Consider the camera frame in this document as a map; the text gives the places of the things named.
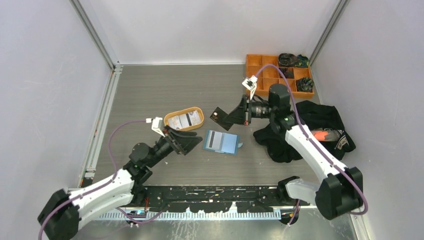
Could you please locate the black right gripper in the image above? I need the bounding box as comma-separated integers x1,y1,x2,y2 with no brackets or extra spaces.
223,93,276,126

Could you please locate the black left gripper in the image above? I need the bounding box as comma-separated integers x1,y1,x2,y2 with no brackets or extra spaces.
147,125,203,168

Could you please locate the black card with gold chip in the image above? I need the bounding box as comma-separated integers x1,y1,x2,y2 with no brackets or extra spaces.
209,106,229,124

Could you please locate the blue leather card holder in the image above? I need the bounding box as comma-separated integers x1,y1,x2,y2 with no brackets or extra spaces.
202,130,243,155

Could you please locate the white card with black stripe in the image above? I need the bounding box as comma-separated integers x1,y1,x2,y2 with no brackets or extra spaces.
205,130,223,150

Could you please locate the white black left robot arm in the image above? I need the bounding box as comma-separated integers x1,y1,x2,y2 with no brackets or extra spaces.
37,126,203,240

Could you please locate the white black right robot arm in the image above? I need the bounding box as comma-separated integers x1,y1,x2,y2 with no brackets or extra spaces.
219,83,369,220

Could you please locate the silver VIP card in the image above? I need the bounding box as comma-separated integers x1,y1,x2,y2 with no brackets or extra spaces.
168,115,183,130

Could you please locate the white striped card in tray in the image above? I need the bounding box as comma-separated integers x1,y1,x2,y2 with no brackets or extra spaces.
179,110,202,128

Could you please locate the orange compartment organizer box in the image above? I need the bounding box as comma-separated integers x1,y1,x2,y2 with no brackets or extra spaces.
245,54,315,99

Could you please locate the black sock in compartment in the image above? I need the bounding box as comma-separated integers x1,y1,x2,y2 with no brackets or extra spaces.
279,67,295,79

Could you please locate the dark rolled sock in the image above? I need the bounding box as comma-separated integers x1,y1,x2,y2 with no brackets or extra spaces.
277,53,299,67

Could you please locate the green black rolled sock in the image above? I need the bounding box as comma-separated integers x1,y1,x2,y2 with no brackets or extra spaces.
295,77,315,93

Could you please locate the green patterned rolled sock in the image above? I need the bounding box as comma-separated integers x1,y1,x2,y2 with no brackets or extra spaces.
295,54,310,68

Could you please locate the black t-shirt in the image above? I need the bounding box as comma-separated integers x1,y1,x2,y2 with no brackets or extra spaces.
253,100,356,163

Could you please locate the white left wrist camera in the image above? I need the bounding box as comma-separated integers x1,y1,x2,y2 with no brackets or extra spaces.
145,116,165,137

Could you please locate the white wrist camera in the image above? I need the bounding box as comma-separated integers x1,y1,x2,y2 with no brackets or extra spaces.
145,116,165,137
242,75,258,101

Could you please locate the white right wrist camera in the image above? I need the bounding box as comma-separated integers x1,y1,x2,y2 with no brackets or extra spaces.
242,75,258,101

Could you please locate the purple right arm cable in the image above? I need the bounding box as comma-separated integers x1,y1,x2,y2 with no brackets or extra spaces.
253,64,369,227

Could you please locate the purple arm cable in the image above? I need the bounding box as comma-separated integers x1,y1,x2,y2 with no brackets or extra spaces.
253,64,369,227
38,119,167,240

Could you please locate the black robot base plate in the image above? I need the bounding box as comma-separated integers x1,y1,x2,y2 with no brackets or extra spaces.
113,185,311,215

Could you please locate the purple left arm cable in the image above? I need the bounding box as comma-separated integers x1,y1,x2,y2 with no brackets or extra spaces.
38,119,167,240

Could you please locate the aluminium frame rail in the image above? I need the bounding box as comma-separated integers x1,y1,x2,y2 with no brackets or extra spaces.
96,201,307,226

